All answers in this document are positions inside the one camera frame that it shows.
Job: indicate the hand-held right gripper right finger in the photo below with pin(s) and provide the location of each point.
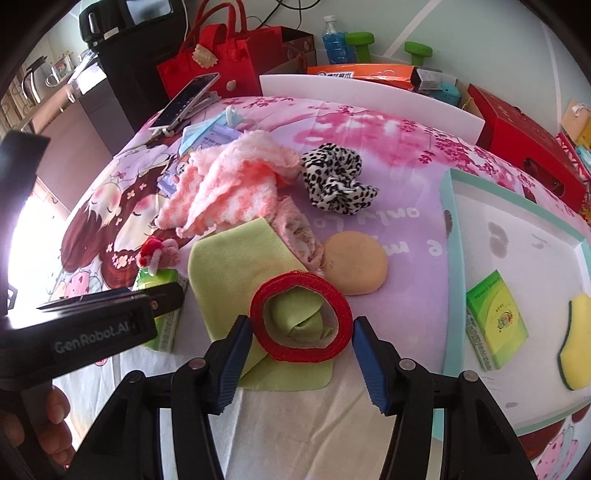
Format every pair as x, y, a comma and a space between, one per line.
369, 367

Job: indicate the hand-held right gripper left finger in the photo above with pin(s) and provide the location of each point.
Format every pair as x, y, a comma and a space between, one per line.
233, 362

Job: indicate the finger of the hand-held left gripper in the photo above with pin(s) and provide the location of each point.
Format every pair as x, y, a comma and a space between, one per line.
168, 300

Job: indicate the green tissue pack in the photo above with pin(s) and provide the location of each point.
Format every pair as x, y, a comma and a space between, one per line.
164, 330
498, 314

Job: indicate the red ribbon tape roll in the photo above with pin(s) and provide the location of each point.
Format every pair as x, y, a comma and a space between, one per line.
277, 344

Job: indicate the red pink pipe cleaner tie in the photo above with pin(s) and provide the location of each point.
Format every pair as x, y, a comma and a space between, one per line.
154, 251

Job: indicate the light green cloth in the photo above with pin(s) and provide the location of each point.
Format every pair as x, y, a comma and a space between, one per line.
231, 258

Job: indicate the round peach sponge puff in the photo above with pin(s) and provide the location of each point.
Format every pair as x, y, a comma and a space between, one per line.
355, 265

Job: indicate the pink white knitted cloth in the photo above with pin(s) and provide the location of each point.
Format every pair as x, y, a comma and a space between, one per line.
221, 184

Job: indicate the pink floral cloth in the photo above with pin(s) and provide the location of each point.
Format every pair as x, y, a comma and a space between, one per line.
298, 233

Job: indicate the teal white box lid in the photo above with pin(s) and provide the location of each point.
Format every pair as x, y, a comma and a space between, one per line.
508, 240

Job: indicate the leopard print scrunchie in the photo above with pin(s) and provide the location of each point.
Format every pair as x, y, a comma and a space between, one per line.
330, 177

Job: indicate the yellow green sponge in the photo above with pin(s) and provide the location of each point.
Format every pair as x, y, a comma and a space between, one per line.
577, 341

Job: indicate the person's left hand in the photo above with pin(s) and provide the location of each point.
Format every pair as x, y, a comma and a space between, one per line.
55, 415

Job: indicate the purple tissue pack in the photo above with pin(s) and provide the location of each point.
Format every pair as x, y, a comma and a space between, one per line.
219, 137

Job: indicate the blue face mask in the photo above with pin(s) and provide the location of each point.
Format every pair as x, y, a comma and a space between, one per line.
205, 129

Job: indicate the brown wooden cabinet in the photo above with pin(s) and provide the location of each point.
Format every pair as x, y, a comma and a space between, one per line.
74, 138

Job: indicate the white phone stand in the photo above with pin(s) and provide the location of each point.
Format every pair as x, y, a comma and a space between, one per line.
203, 104

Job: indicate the smartphone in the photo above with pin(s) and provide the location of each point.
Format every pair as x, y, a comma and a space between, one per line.
189, 99

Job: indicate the black cabinet with appliance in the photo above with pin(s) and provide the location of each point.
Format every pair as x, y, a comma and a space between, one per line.
124, 69

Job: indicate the red felt handbag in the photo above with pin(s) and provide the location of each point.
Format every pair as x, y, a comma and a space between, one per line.
212, 60

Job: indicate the steel kettle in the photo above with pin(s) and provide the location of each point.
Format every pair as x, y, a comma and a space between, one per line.
39, 81

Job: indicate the white storage bin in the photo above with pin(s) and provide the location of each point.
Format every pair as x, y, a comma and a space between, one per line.
369, 99

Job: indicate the red paper bag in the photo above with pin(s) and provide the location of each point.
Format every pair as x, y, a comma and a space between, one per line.
286, 48

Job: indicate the red cardboard box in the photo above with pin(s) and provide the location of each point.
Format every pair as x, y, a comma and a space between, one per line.
521, 134

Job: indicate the teal round container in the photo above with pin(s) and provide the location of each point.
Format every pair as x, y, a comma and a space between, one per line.
450, 94

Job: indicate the red patterned box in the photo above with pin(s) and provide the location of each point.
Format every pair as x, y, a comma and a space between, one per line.
575, 159

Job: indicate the orange packet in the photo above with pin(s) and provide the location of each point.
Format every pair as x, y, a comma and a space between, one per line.
360, 74

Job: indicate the black barcoded box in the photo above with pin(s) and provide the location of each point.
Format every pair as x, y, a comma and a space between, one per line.
431, 78

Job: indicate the blue liquid plastic bottle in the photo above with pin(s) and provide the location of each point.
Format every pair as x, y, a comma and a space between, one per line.
337, 46

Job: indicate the green dumbbell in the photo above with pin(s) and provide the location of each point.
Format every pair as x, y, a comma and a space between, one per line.
360, 45

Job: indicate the yellow gift box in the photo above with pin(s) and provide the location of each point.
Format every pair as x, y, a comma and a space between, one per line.
577, 122

